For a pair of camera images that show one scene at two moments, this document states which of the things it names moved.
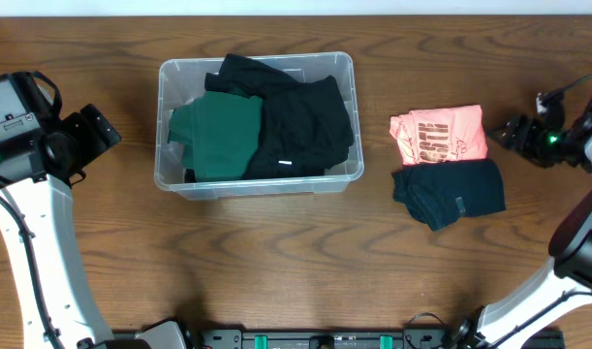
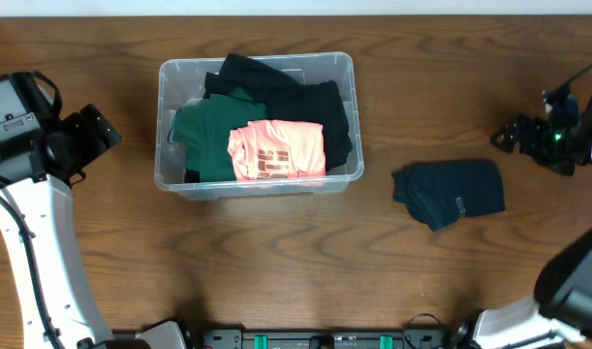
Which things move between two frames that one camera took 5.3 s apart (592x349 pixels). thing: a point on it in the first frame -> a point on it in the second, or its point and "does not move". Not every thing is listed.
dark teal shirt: [441, 194] does not move
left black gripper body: [77, 142] does not move
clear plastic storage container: [257, 125] does not move
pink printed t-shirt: [443, 135] -> [277, 149]
